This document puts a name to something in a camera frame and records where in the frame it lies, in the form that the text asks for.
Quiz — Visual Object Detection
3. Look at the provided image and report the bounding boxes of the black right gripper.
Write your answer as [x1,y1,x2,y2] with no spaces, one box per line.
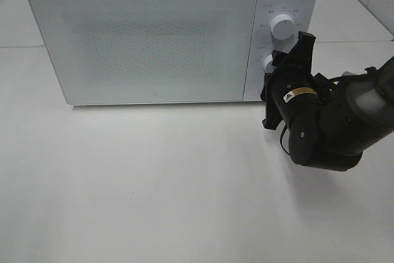
[260,31,322,130]

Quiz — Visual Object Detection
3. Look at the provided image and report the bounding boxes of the white dial knob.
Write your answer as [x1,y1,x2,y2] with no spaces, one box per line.
[262,54,273,73]
[268,12,296,40]

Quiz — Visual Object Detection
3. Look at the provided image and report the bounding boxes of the white microwave door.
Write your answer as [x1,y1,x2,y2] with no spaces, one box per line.
[29,0,255,105]

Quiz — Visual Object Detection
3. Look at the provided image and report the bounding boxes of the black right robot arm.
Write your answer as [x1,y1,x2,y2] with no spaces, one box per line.
[260,32,393,171]

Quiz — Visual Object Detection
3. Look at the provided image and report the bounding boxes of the white microwave oven body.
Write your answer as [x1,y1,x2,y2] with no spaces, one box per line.
[32,0,321,103]

